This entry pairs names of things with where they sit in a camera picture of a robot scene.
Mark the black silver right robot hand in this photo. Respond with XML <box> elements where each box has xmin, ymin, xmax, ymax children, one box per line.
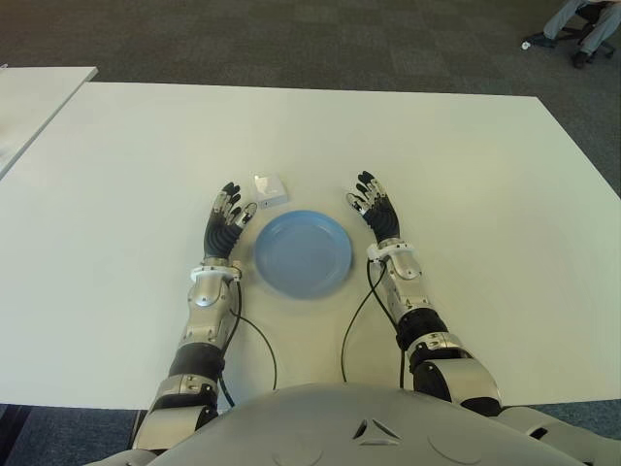
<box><xmin>343</xmin><ymin>169</ymin><xmax>403</xmax><ymax>244</ymax></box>

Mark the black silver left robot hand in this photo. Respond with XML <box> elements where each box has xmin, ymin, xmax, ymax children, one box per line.
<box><xmin>202</xmin><ymin>182</ymin><xmax>258</xmax><ymax>261</ymax></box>

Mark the white square charger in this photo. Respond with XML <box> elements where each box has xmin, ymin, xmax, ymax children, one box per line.
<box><xmin>249</xmin><ymin>170</ymin><xmax>290</xmax><ymax>210</ymax></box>

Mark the blue round plate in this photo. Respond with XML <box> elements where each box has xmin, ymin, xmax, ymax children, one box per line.
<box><xmin>252</xmin><ymin>209</ymin><xmax>354</xmax><ymax>300</ymax></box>

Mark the grey robot torso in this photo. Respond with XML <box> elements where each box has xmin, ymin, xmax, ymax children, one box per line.
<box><xmin>109</xmin><ymin>382</ymin><xmax>593</xmax><ymax>466</ymax></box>

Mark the white side table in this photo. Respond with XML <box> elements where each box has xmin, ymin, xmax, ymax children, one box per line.
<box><xmin>0</xmin><ymin>65</ymin><xmax>100</xmax><ymax>179</ymax></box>

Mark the seated person in grey trousers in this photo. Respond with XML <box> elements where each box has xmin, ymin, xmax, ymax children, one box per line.
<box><xmin>541</xmin><ymin>0</ymin><xmax>621</xmax><ymax>69</ymax></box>

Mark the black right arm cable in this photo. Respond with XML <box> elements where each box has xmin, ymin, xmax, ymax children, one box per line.
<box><xmin>341</xmin><ymin>259</ymin><xmax>407</xmax><ymax>389</ymax></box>

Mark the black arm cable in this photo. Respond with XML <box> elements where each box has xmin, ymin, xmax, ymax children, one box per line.
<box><xmin>220</xmin><ymin>271</ymin><xmax>278</xmax><ymax>409</ymax></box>
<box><xmin>341</xmin><ymin>259</ymin><xmax>407</xmax><ymax>389</ymax></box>

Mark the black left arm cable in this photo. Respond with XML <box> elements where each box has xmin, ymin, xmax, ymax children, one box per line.
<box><xmin>220</xmin><ymin>271</ymin><xmax>278</xmax><ymax>409</ymax></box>

